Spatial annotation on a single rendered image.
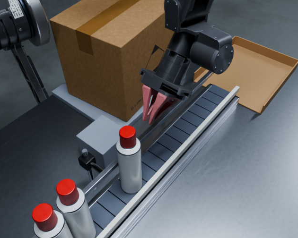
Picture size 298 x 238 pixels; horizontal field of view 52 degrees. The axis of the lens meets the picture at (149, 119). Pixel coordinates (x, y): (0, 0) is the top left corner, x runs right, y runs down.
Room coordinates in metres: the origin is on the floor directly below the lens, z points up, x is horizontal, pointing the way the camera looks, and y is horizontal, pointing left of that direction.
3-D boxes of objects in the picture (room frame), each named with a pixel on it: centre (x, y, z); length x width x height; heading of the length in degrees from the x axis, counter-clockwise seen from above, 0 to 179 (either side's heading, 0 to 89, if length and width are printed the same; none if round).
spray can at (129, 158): (0.39, 0.04, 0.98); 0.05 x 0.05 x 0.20
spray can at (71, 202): (0.26, 0.14, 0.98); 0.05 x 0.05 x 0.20
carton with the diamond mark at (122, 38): (0.81, 0.09, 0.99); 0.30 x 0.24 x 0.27; 147
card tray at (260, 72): (0.87, -0.35, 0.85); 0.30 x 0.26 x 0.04; 141
